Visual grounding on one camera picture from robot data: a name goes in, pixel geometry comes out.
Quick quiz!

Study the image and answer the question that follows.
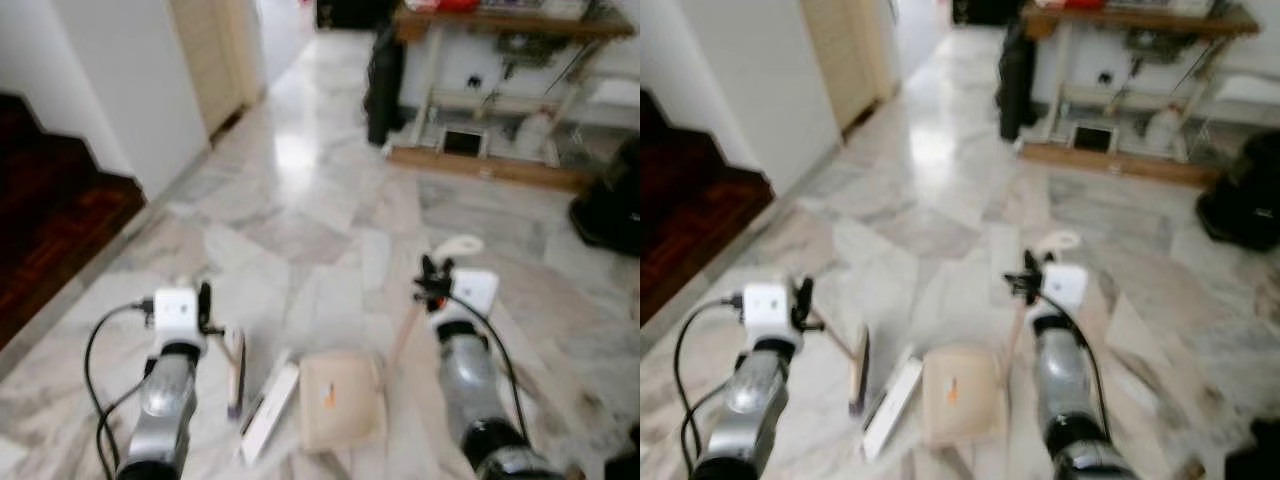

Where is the wooden hand broom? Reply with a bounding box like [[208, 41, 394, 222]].
[[213, 322, 247, 418], [815, 322, 872, 418]]

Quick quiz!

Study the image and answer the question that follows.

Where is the white cardboard box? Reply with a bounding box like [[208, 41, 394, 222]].
[[239, 358, 302, 467], [862, 354, 927, 462]]

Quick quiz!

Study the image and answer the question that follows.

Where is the beige long-handled dustpan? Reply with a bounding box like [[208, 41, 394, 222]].
[[920, 229, 1084, 449], [298, 234, 485, 453]]

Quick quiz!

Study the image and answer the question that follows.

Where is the dark wooden staircase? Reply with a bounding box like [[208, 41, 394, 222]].
[[640, 88, 777, 327], [0, 92, 148, 351]]

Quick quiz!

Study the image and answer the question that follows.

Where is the white plastic bottle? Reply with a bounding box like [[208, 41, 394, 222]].
[[1144, 103, 1187, 158], [514, 104, 557, 162]]

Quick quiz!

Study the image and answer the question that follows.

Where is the tall black bag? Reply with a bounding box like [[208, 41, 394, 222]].
[[364, 18, 407, 148], [996, 18, 1039, 142]]

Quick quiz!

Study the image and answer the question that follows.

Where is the black round container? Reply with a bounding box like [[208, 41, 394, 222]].
[[1194, 128, 1280, 253], [569, 138, 641, 254]]

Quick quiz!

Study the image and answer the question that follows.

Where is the light wooden louvred door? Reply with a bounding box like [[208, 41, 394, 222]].
[[800, 0, 898, 133], [168, 0, 267, 138]]

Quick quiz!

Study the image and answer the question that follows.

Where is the wooden console table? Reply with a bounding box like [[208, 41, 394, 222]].
[[1018, 0, 1263, 188], [390, 0, 641, 193]]

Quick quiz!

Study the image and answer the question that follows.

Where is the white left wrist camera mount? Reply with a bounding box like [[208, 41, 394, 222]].
[[742, 282, 796, 338], [152, 287, 201, 341]]

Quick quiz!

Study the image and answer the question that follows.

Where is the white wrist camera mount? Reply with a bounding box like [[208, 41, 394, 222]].
[[450, 268, 499, 319], [742, 282, 796, 338], [152, 287, 201, 341], [1040, 263, 1089, 317]]

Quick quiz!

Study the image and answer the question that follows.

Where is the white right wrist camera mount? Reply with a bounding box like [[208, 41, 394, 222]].
[[450, 268, 499, 319], [1040, 263, 1089, 317]]

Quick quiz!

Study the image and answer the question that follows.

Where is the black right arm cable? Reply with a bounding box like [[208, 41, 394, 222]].
[[445, 292, 528, 421], [1040, 288, 1113, 413]]

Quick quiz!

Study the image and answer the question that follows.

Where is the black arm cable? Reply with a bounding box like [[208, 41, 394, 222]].
[[1040, 288, 1113, 413], [84, 298, 157, 479], [672, 293, 747, 477], [445, 292, 528, 421]]

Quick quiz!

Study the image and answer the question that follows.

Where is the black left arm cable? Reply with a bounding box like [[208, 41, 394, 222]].
[[672, 293, 747, 477], [84, 298, 157, 479]]

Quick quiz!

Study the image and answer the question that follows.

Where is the small white picture frame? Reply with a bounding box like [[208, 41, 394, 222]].
[[1067, 121, 1120, 155], [439, 127, 490, 160]]

